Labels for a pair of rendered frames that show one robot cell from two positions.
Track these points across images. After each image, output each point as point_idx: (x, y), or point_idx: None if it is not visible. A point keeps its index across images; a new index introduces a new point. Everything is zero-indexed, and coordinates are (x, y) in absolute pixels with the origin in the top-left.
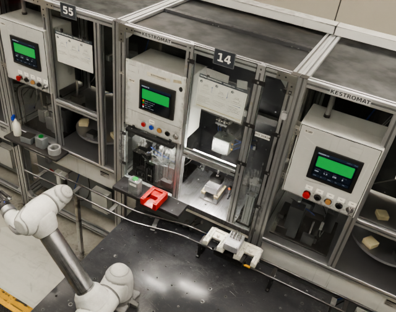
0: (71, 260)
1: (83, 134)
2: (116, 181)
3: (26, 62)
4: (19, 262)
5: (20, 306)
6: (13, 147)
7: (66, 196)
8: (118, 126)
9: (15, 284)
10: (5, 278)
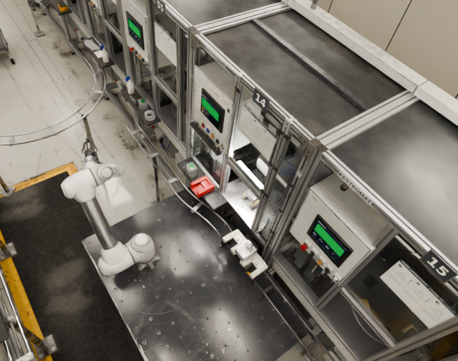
0: (99, 224)
1: (174, 109)
2: (186, 157)
3: (135, 38)
4: (116, 188)
5: None
6: None
7: (104, 177)
8: (189, 117)
9: (106, 203)
10: (103, 197)
